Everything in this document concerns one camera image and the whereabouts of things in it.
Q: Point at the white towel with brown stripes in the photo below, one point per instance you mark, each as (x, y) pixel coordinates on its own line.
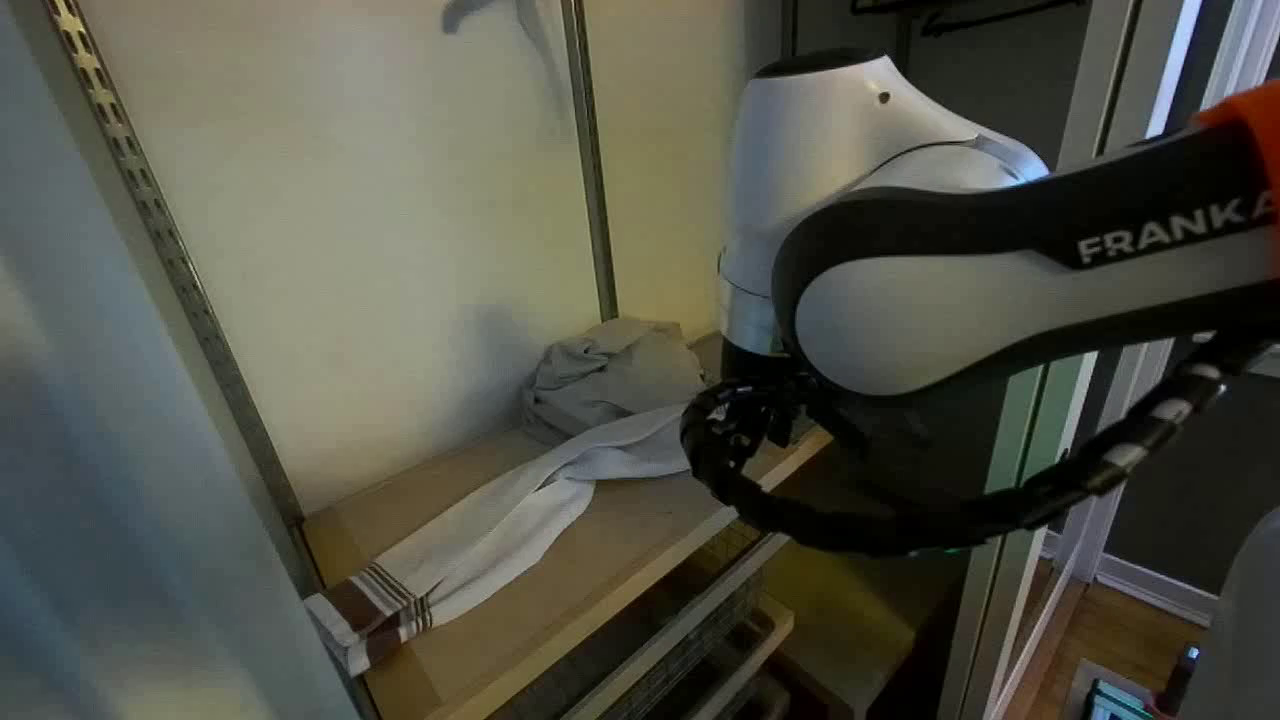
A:
(506, 527)

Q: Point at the wooden shelf board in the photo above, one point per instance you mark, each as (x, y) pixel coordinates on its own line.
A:
(605, 564)

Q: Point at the thin vertical metal rail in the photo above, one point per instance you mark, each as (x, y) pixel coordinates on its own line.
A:
(594, 200)

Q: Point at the long pull-out drawer frame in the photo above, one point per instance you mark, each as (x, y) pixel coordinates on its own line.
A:
(665, 643)

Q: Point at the gray wall hook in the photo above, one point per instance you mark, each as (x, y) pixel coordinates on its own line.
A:
(499, 14)

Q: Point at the short pull-out drawer frame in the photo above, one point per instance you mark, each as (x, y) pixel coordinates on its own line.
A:
(753, 655)

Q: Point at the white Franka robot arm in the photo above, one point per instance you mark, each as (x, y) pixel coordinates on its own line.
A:
(934, 295)

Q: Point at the white door frame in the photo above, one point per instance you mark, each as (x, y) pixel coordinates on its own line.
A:
(1014, 562)

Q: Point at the small teal object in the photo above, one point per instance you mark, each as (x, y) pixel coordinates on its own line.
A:
(1116, 698)

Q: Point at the gray upholstered seat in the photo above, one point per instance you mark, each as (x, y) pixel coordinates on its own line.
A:
(1242, 624)

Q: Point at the perforated metal shelf rail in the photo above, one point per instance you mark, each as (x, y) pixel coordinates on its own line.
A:
(134, 173)

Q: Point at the dark red object on floor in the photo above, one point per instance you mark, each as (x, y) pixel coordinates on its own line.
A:
(1179, 683)

